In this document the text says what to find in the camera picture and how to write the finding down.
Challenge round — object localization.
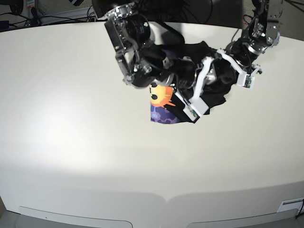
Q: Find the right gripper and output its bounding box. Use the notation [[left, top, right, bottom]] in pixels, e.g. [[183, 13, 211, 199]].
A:
[[152, 57, 217, 101]]

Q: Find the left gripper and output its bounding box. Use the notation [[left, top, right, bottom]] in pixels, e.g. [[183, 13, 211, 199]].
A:
[[215, 41, 263, 78]]

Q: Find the black T-shirt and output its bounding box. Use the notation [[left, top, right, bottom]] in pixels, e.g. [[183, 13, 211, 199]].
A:
[[150, 41, 237, 124]]

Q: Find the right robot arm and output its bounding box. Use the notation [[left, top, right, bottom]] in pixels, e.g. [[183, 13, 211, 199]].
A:
[[92, 0, 213, 101]]

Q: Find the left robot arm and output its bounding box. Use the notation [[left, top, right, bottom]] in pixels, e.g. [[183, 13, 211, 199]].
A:
[[213, 0, 283, 84]]

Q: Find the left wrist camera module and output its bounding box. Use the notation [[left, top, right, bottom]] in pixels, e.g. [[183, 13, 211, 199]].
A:
[[236, 74, 255, 89]]

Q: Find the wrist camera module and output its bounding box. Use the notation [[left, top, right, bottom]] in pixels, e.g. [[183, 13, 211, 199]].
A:
[[175, 92, 209, 122], [236, 74, 255, 89]]

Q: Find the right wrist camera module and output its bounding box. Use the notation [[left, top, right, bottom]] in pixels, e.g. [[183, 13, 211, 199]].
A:
[[175, 92, 209, 122]]

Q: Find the black cable at table edge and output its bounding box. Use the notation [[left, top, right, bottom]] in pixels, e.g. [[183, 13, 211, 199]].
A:
[[295, 199, 304, 219]]

